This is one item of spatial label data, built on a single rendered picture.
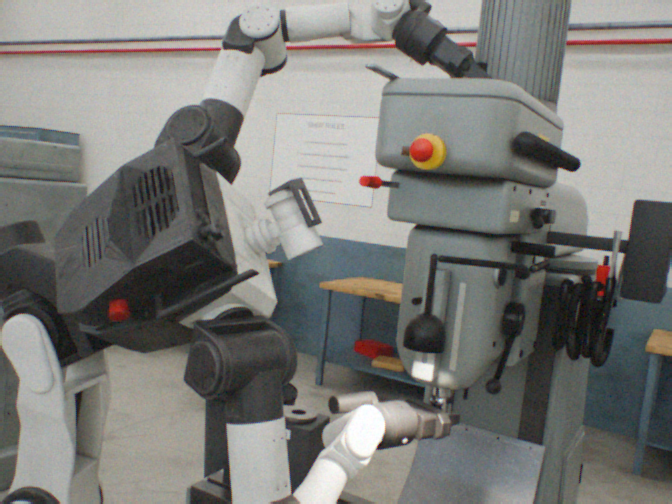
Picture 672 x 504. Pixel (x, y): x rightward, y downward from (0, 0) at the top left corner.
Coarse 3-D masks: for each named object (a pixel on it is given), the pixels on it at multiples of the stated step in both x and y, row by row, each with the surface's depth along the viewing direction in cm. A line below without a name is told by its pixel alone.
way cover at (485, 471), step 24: (456, 432) 171; (480, 432) 169; (432, 456) 171; (456, 456) 169; (480, 456) 166; (504, 456) 164; (528, 456) 162; (408, 480) 170; (432, 480) 168; (456, 480) 166; (480, 480) 164; (504, 480) 161; (528, 480) 159
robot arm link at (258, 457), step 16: (240, 432) 97; (256, 432) 97; (272, 432) 97; (240, 448) 97; (256, 448) 96; (272, 448) 97; (240, 464) 97; (256, 464) 96; (272, 464) 97; (288, 464) 101; (240, 480) 96; (256, 480) 96; (272, 480) 96; (288, 480) 99; (240, 496) 96; (256, 496) 96; (272, 496) 96; (288, 496) 98
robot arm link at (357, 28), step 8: (336, 8) 131; (344, 8) 130; (344, 16) 130; (352, 16) 136; (360, 16) 137; (368, 16) 137; (344, 24) 131; (352, 24) 136; (360, 24) 136; (368, 24) 137; (344, 32) 132; (352, 32) 134; (360, 32) 136; (368, 32) 136; (352, 40) 136; (360, 40) 136; (368, 40) 136; (376, 40) 136; (384, 40) 137; (392, 40) 137
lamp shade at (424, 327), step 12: (408, 324) 113; (420, 324) 111; (432, 324) 111; (408, 336) 112; (420, 336) 110; (432, 336) 110; (444, 336) 112; (408, 348) 112; (420, 348) 111; (432, 348) 111
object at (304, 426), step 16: (288, 416) 152; (304, 416) 153; (320, 416) 158; (288, 432) 150; (304, 432) 149; (320, 432) 154; (288, 448) 151; (304, 448) 149; (320, 448) 156; (224, 464) 158; (304, 464) 149; (224, 480) 158
